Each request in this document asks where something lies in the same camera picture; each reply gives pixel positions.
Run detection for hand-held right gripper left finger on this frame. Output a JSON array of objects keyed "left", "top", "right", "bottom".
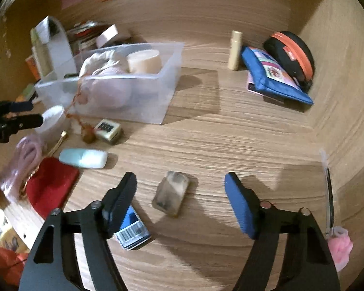
[{"left": 18, "top": 171, "right": 138, "bottom": 291}]

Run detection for mahjong tile block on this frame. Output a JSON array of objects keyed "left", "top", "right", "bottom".
[{"left": 94, "top": 119, "right": 123, "bottom": 145}]

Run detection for white round jar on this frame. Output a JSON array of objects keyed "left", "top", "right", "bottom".
[{"left": 35, "top": 105, "right": 70, "bottom": 142}]

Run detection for beige tape roll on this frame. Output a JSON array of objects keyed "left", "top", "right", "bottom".
[{"left": 127, "top": 49, "right": 162, "bottom": 74}]

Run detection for white arched stand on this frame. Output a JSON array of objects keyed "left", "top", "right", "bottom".
[{"left": 30, "top": 16, "right": 77, "bottom": 81}]

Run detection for yellow printed box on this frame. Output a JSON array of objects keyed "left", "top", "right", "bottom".
[{"left": 0, "top": 227, "right": 31, "bottom": 253}]

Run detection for translucent grey stone block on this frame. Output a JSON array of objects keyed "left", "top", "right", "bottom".
[{"left": 152, "top": 171, "right": 190, "bottom": 218}]

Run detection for gold hairpin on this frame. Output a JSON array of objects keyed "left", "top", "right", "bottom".
[{"left": 47, "top": 130, "right": 68, "bottom": 156}]

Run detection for beige lip balm tube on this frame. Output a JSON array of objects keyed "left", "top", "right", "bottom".
[{"left": 227, "top": 31, "right": 242, "bottom": 70}]

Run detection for red pouch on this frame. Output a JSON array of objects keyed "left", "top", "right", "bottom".
[{"left": 27, "top": 157, "right": 80, "bottom": 219}]

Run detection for brown charm with red cord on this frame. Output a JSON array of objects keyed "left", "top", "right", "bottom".
[{"left": 65, "top": 79, "right": 95, "bottom": 143}]

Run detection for white small box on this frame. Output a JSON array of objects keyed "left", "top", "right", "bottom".
[{"left": 96, "top": 24, "right": 121, "bottom": 48}]

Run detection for white cloth bag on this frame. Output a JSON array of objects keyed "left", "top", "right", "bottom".
[{"left": 78, "top": 51, "right": 133, "bottom": 110}]

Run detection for orange small box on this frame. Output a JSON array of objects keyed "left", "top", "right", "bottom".
[{"left": 25, "top": 55, "right": 41, "bottom": 81}]

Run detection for blue zip pouch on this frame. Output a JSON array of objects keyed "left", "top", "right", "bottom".
[{"left": 241, "top": 46, "right": 314, "bottom": 106}]

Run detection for orange red cloth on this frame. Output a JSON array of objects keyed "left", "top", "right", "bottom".
[{"left": 0, "top": 244, "right": 28, "bottom": 289}]

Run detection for pink hair claw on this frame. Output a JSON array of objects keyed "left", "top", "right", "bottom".
[{"left": 0, "top": 136, "right": 44, "bottom": 202}]

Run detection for black round case orange zip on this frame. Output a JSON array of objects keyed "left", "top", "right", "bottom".
[{"left": 263, "top": 31, "right": 316, "bottom": 91}]

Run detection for wooden desktop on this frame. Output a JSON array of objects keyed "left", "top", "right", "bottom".
[{"left": 0, "top": 30, "right": 346, "bottom": 291}]

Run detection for pile of printed booklets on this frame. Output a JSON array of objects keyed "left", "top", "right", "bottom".
[{"left": 67, "top": 21, "right": 107, "bottom": 56}]

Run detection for light blue tube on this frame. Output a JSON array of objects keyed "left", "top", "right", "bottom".
[{"left": 59, "top": 148, "right": 108, "bottom": 170}]

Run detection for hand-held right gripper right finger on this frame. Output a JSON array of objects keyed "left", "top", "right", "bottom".
[{"left": 224, "top": 172, "right": 342, "bottom": 291}]

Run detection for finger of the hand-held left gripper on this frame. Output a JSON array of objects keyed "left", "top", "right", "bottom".
[
  {"left": 0, "top": 100, "right": 35, "bottom": 113},
  {"left": 4, "top": 113, "right": 44, "bottom": 130}
]

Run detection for pink fluffy pen topper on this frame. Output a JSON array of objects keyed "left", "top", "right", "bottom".
[{"left": 327, "top": 227, "right": 354, "bottom": 273}]

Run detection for clear plastic storage box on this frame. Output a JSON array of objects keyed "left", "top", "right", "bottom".
[{"left": 34, "top": 42, "right": 185, "bottom": 125}]

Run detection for blue box with barcode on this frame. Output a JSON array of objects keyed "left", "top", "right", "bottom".
[{"left": 114, "top": 205, "right": 151, "bottom": 251}]

